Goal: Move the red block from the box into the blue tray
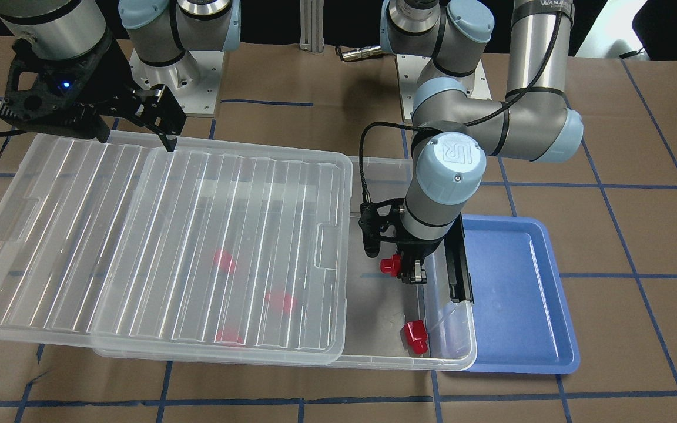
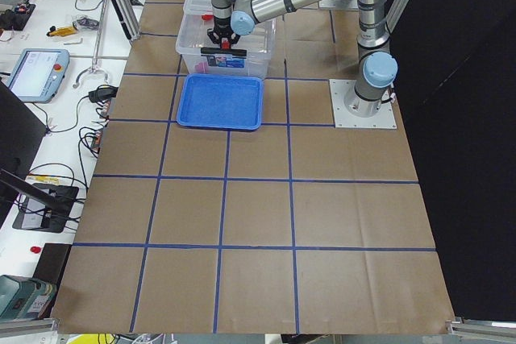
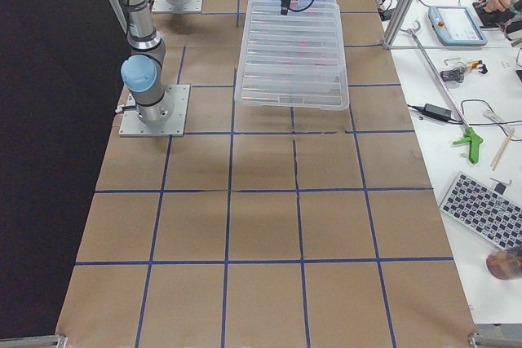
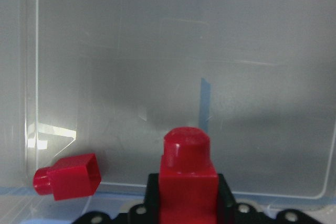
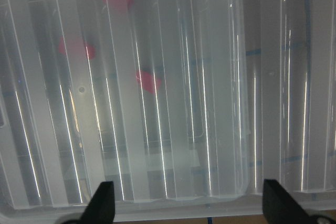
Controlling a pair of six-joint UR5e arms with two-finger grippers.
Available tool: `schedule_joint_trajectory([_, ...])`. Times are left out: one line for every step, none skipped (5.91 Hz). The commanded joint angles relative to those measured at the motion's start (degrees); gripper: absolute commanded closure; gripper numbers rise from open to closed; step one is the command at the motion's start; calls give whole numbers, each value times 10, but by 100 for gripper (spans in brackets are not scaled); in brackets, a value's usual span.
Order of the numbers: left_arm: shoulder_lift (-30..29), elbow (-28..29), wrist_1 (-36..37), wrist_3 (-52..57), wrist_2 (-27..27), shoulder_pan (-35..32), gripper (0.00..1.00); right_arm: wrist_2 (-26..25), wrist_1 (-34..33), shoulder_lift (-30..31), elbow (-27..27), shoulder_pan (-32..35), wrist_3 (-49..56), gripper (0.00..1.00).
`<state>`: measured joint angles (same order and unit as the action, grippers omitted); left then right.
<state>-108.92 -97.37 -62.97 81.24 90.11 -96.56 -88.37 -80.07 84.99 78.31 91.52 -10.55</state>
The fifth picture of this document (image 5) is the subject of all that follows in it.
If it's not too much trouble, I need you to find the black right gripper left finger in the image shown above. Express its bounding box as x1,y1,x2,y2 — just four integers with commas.
59,181,116,224

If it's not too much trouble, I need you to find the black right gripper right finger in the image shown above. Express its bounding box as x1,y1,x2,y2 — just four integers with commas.
262,179,335,224

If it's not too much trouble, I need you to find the clear plastic box lid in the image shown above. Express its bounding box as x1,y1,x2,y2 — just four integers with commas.
1,0,335,223

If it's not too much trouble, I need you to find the clear plastic storage box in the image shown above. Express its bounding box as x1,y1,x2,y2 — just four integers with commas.
1,0,248,210

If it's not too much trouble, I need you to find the red block under lid lower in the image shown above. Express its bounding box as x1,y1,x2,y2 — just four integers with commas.
135,70,162,94

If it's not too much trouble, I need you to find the red block under lid middle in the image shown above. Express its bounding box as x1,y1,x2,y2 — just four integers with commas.
58,37,96,60

